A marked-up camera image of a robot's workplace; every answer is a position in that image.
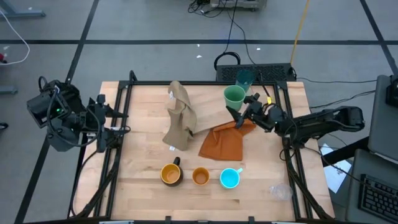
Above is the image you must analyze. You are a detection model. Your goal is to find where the grey metal floor foot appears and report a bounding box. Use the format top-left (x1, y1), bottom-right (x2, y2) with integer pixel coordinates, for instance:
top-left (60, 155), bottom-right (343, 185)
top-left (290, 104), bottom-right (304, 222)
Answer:
top-left (0, 0), bottom-right (47, 19)
top-left (0, 85), bottom-right (19, 95)

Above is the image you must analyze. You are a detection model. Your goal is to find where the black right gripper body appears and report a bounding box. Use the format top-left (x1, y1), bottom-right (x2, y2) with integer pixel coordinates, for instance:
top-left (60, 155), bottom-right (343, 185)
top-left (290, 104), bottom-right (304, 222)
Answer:
top-left (244, 92), bottom-right (282, 131)

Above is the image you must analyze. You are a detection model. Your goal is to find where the black desk leg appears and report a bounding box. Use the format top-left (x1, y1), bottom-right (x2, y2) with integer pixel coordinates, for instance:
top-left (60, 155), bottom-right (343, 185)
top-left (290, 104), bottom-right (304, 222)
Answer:
top-left (322, 136), bottom-right (371, 167)

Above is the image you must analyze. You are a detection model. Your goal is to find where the black keyboard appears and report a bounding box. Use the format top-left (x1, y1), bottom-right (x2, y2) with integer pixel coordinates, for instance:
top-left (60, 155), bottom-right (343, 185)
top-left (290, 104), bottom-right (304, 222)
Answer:
top-left (357, 174), bottom-right (398, 223)

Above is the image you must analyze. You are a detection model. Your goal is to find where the green handleless cup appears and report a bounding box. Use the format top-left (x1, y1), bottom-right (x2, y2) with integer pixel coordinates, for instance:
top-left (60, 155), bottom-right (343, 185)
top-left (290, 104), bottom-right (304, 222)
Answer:
top-left (223, 85), bottom-right (246, 112)

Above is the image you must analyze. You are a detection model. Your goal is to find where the clear plastic cup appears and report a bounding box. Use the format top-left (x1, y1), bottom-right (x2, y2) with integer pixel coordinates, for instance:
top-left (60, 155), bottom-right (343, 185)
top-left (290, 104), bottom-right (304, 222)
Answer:
top-left (269, 182), bottom-right (294, 202)

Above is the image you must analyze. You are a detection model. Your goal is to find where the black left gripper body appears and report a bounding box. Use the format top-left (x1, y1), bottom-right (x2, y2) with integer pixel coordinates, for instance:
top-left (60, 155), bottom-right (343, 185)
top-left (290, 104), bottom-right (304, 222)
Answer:
top-left (88, 94), bottom-right (112, 154)

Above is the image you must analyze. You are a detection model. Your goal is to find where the grey equipment cart base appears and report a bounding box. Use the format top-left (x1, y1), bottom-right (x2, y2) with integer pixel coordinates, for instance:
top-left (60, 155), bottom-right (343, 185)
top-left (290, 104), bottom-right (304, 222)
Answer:
top-left (210, 0), bottom-right (268, 12)

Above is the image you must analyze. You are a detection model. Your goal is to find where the black metal table frame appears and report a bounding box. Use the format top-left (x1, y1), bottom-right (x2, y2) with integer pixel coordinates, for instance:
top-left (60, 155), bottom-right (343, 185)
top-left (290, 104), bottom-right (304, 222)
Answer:
top-left (67, 70), bottom-right (335, 224)

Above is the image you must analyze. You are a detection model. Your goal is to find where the black mug orange inside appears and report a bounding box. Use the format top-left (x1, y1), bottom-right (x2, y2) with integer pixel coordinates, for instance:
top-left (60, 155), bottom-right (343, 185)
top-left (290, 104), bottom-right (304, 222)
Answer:
top-left (160, 156), bottom-right (184, 187)

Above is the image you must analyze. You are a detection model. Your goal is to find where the black coiled floor cable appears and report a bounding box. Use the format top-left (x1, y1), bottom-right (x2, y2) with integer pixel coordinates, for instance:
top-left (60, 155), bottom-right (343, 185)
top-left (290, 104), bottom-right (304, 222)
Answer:
top-left (213, 0), bottom-right (242, 71)

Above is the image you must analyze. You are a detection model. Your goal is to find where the light blue bowl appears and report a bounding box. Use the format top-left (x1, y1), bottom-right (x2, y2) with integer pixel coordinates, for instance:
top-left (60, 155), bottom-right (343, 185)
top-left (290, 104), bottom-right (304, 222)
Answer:
top-left (219, 167), bottom-right (244, 190)

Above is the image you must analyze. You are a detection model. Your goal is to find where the orange handleless cup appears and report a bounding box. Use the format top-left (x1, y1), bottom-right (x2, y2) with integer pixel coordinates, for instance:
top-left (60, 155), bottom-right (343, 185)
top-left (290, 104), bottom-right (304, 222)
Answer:
top-left (192, 167), bottom-right (211, 187)

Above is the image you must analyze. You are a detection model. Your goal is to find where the black box device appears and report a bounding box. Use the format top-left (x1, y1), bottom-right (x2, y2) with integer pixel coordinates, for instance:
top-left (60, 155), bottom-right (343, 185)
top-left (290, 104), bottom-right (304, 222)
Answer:
top-left (385, 74), bottom-right (398, 108)

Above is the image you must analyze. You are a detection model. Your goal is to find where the white paper sheet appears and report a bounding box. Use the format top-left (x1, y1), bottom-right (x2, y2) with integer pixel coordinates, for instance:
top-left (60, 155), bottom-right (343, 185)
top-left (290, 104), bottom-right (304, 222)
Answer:
top-left (320, 142), bottom-right (352, 194)

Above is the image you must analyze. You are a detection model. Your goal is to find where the grey side desk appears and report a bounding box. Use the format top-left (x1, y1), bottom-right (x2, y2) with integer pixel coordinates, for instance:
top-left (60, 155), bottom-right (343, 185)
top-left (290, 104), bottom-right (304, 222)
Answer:
top-left (345, 148), bottom-right (398, 224)

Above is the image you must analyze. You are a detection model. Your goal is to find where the black perforated computer case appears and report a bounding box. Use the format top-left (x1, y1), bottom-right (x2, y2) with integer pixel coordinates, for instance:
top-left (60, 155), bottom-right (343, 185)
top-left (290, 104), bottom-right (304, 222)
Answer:
top-left (215, 63), bottom-right (295, 83)

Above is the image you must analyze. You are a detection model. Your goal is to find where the orange cloth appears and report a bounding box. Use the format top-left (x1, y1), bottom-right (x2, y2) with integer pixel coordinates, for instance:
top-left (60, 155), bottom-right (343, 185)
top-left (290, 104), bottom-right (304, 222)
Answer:
top-left (198, 118), bottom-right (257, 162)

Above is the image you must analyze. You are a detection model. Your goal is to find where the white floor cable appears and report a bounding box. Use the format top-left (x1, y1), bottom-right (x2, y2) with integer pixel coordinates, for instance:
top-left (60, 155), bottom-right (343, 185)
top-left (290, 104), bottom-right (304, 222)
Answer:
top-left (0, 9), bottom-right (31, 66)

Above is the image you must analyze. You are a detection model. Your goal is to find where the yellow cable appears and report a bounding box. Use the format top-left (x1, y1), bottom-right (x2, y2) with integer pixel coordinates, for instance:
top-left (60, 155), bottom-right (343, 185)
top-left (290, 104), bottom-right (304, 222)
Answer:
top-left (289, 0), bottom-right (311, 65)

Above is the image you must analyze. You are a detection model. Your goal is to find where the beige cloth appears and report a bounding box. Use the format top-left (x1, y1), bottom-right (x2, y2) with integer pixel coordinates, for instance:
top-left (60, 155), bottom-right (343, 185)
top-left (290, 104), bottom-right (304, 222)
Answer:
top-left (162, 80), bottom-right (198, 152)

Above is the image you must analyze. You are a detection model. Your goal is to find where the blue translucent faceted tumbler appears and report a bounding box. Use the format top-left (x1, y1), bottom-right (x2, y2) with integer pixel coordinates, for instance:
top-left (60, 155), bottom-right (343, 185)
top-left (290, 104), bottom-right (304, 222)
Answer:
top-left (235, 70), bottom-right (256, 94)

